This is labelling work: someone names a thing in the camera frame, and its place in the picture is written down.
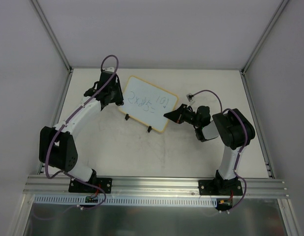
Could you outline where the left aluminium frame post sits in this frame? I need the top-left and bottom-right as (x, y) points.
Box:
(30, 0), (72, 72)

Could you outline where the white slotted cable duct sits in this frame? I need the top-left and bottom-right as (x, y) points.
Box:
(33, 195), (217, 207)

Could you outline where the aluminium frame post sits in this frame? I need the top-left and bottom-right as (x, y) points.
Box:
(240, 0), (290, 74)
(30, 0), (72, 72)

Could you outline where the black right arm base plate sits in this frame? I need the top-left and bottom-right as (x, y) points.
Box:
(198, 179), (243, 196)

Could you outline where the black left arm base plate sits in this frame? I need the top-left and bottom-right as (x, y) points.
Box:
(68, 177), (113, 194)

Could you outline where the right aluminium frame post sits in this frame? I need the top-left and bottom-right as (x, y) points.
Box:
(240, 0), (290, 74)

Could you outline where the aluminium mounting rail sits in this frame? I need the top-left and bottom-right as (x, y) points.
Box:
(23, 175), (290, 199)

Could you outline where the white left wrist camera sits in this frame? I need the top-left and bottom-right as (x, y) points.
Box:
(101, 67), (115, 73)

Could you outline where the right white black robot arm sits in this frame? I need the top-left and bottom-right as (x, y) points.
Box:
(164, 104), (255, 196)

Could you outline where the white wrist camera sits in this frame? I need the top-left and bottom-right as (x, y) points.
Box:
(186, 93), (194, 103)
(101, 67), (115, 73)

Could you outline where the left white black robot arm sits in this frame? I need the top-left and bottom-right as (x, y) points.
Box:
(39, 70), (123, 192)

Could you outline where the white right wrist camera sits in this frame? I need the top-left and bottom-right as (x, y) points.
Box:
(186, 93), (194, 103)

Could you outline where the yellow-framed small whiteboard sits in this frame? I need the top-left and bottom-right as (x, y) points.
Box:
(119, 76), (179, 133)

